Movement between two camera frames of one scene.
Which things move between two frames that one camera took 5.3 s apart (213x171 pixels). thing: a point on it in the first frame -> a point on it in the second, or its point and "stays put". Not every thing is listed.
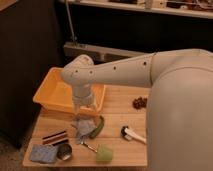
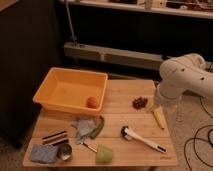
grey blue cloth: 84,128 stays put
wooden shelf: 187,8 stays put
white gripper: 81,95 -> 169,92
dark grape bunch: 139,102 stays put
